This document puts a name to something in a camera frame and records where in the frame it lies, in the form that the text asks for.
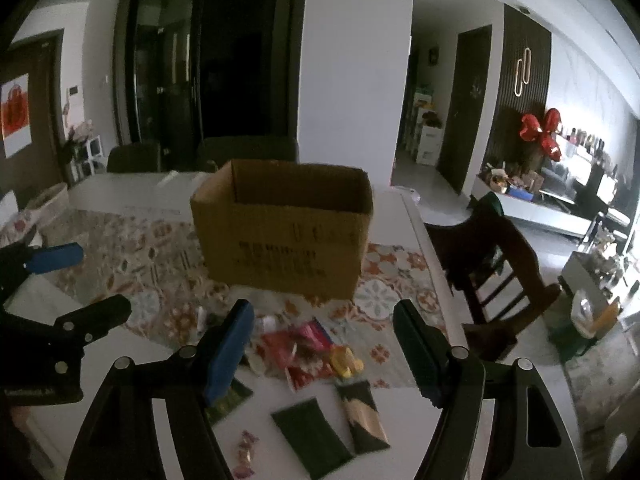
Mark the pink snack packet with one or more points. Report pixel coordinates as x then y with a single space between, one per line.
315 334

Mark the dark upholstered chair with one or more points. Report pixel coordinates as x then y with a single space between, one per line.
132 156

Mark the floral patterned table mat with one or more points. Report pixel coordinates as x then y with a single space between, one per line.
150 240

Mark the small white shelf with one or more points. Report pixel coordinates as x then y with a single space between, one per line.
92 152

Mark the yellow jelly cup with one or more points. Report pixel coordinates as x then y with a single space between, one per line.
345 362

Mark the dark glass sliding doors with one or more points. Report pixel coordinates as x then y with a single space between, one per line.
200 60

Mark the white woven basket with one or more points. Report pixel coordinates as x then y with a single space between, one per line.
50 202

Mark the red packet with white circle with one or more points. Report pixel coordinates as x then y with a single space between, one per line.
302 377

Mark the dark wooden door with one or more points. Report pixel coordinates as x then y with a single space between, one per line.
467 107

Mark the plain dark green packet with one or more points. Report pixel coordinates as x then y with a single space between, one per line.
310 430

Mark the white storage boxes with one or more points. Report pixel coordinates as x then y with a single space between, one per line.
427 142

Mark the small purple wrapped candy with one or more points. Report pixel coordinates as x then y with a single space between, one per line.
247 452

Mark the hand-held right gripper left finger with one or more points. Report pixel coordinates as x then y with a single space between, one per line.
229 357

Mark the clear red snack packet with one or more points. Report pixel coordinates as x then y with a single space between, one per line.
280 350

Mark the red bow balloon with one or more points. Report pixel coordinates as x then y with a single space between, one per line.
542 132

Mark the green grass print packet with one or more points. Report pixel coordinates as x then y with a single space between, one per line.
231 402

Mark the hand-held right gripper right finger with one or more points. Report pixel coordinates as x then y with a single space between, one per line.
419 357

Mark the gold wall decoration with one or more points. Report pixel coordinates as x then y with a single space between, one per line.
522 75

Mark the red wall poster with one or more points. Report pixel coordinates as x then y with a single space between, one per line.
15 110

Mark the white tv cabinet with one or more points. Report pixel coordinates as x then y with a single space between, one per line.
542 205

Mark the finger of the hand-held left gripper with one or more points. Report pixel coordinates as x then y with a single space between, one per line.
55 257
97 314

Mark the dark packet with beige stripes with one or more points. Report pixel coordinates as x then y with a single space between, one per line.
364 417

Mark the brown cardboard box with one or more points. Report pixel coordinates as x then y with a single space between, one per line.
285 230

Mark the dark wooden chair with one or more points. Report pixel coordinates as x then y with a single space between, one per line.
492 270

